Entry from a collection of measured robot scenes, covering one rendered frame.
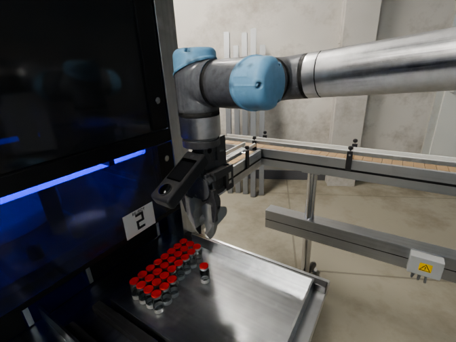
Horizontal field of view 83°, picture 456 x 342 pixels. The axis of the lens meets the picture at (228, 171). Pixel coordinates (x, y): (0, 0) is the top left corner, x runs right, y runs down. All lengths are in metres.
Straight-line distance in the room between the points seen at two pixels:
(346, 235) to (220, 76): 1.22
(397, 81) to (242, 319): 0.48
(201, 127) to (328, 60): 0.22
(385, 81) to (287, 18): 2.75
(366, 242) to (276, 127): 2.02
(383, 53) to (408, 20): 2.95
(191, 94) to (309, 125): 2.81
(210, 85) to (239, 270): 0.45
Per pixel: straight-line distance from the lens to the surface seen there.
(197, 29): 3.25
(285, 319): 0.59
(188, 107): 0.45
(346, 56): 0.44
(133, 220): 0.64
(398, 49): 0.43
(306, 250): 1.63
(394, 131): 3.47
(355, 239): 1.49
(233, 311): 0.60
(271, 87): 0.38
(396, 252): 1.49
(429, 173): 1.29
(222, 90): 0.39
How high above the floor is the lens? 1.34
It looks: 21 degrees down
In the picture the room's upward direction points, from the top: 3 degrees counter-clockwise
